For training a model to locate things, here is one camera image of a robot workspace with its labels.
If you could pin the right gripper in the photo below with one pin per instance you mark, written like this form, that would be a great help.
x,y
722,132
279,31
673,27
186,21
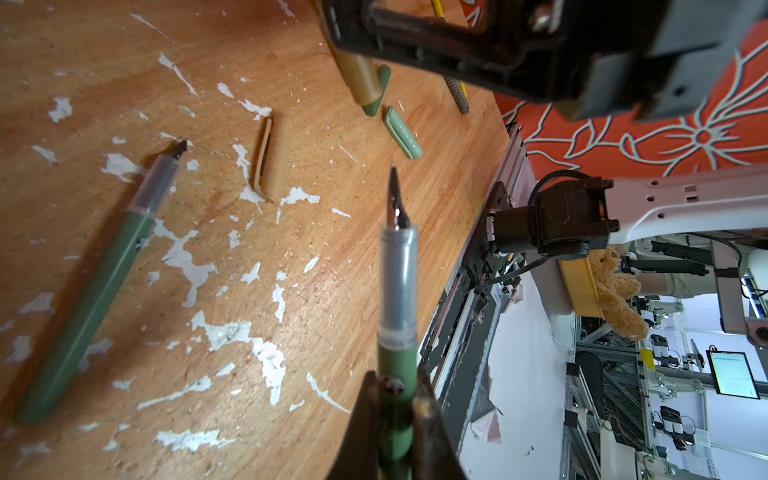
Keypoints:
x,y
591,59

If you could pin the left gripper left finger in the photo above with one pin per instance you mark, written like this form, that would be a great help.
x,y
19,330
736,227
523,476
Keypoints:
x,y
357,457

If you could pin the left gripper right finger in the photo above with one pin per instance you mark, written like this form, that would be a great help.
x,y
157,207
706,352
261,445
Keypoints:
x,y
432,455

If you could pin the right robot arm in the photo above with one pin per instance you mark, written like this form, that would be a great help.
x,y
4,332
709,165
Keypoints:
x,y
567,214

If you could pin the beige pen lower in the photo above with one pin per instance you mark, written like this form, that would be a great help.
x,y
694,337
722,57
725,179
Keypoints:
x,y
397,334

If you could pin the dark green pen cap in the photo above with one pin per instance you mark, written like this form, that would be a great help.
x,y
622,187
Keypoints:
x,y
383,76

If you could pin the beige pen cap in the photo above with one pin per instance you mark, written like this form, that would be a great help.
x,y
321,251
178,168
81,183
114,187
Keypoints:
x,y
272,157

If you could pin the dark green pen lower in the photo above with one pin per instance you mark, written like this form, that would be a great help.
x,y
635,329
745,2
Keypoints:
x,y
59,368

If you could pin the teddy bear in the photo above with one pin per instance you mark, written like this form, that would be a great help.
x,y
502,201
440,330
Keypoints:
x,y
614,289

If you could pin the light green cap right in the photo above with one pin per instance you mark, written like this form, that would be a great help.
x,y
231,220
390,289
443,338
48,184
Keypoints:
x,y
402,135

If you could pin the tablet screen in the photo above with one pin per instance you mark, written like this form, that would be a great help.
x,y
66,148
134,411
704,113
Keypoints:
x,y
732,374

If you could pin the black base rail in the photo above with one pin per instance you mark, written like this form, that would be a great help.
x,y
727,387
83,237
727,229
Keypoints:
x,y
456,347

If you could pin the yellow handled tool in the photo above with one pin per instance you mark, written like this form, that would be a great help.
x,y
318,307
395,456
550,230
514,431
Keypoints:
x,y
455,87

